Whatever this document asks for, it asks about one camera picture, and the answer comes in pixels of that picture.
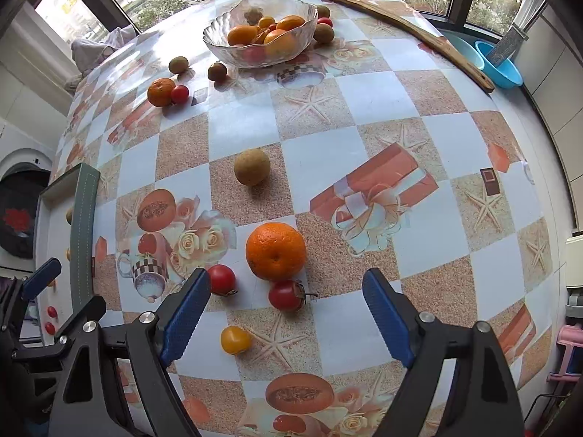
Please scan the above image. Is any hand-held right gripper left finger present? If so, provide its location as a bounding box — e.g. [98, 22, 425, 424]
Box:
[55, 268, 212, 437]

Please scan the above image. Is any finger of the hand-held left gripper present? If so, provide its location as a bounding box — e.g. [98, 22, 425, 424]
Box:
[11, 296, 107, 360]
[21, 257, 62, 301]

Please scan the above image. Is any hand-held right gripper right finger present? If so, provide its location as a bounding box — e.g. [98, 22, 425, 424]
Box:
[362, 268, 524, 437]

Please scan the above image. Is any white tray with grey rim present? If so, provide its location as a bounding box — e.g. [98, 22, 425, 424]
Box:
[34, 162, 101, 347]

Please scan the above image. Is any clear glass bowl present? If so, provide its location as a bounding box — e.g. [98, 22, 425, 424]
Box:
[203, 0, 318, 70]

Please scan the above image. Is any red cherry tomato with stem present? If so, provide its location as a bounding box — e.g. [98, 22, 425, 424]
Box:
[268, 279, 318, 313]

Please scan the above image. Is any large orange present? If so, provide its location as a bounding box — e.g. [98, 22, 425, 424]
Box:
[245, 222, 307, 282]

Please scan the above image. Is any pink plastic stool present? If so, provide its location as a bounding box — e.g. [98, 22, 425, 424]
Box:
[547, 325, 583, 383]

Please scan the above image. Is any checkered printed tablecloth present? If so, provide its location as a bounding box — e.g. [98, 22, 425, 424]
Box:
[48, 0, 570, 437]

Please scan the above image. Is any small mandarin orange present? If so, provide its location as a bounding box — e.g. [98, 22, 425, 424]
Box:
[147, 77, 177, 108]

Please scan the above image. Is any grey white cloth heap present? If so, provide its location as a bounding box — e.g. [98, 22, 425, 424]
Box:
[70, 26, 140, 78]

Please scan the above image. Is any light blue plastic basin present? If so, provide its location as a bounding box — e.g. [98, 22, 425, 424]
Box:
[437, 32, 484, 71]

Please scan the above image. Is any metal grater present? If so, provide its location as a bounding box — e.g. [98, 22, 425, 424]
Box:
[485, 24, 530, 68]

